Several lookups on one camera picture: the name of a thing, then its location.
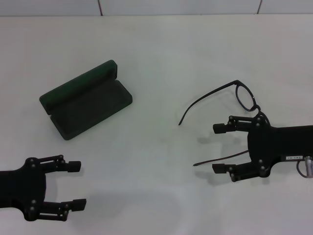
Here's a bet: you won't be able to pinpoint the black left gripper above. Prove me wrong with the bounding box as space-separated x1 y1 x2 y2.
0 154 87 222

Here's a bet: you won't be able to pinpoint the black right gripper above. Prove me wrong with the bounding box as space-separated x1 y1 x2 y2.
212 115 313 183

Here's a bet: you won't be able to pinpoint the black glasses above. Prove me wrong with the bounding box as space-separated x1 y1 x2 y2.
178 80 271 167

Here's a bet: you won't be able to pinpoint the green glasses case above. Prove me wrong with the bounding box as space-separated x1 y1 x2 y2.
39 59 133 141

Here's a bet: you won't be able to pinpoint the right gripper cable with plug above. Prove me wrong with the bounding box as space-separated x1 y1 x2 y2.
296 156 313 178

